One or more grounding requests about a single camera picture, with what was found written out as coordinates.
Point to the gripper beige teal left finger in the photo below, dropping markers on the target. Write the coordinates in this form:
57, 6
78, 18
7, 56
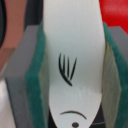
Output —
27, 80

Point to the gripper beige teal right finger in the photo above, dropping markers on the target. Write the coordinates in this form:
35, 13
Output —
115, 85

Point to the white toy fish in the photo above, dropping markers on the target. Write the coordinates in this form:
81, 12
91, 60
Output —
76, 46

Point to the red tomato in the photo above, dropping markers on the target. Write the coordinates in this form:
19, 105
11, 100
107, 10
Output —
115, 13

